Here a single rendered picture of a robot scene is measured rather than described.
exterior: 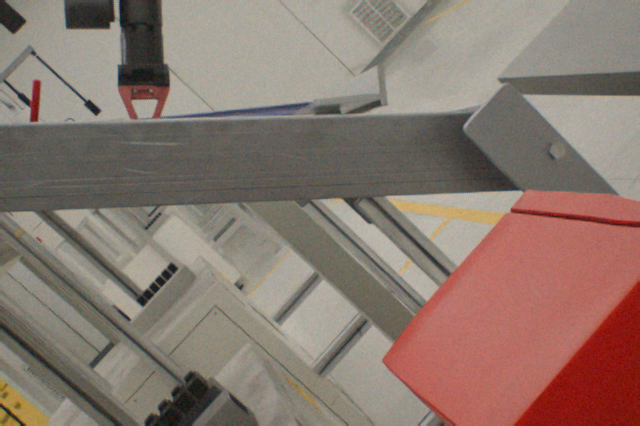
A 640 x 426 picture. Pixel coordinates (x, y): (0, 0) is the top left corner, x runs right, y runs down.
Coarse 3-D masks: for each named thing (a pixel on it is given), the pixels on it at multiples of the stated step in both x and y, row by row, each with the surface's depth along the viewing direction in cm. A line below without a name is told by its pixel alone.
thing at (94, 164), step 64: (0, 128) 63; (64, 128) 64; (128, 128) 64; (192, 128) 65; (256, 128) 66; (320, 128) 67; (384, 128) 68; (448, 128) 69; (0, 192) 63; (64, 192) 64; (128, 192) 65; (192, 192) 65; (256, 192) 66; (320, 192) 67; (384, 192) 68; (448, 192) 69
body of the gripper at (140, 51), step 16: (128, 32) 120; (144, 32) 120; (160, 32) 122; (128, 48) 120; (144, 48) 120; (160, 48) 122; (128, 64) 121; (144, 64) 118; (160, 64) 118; (144, 80) 122
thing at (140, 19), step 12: (120, 0) 121; (132, 0) 120; (144, 0) 120; (156, 0) 121; (120, 12) 121; (132, 12) 120; (144, 12) 120; (156, 12) 121; (120, 24) 121; (132, 24) 121; (144, 24) 121; (156, 24) 121
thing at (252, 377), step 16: (240, 352) 135; (256, 352) 131; (224, 368) 136; (240, 368) 128; (256, 368) 121; (272, 368) 128; (224, 384) 128; (240, 384) 121; (256, 384) 115; (272, 384) 110; (288, 384) 125; (240, 400) 115; (256, 400) 109; (272, 400) 104; (288, 400) 107; (304, 400) 123; (256, 416) 104; (272, 416) 100; (288, 416) 96; (304, 416) 104; (320, 416) 121
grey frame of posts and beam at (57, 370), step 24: (384, 216) 141; (408, 240) 141; (432, 264) 142; (0, 312) 131; (0, 336) 131; (24, 336) 131; (24, 360) 132; (48, 360) 132; (72, 360) 136; (72, 384) 134; (96, 384) 135; (96, 408) 134; (120, 408) 134
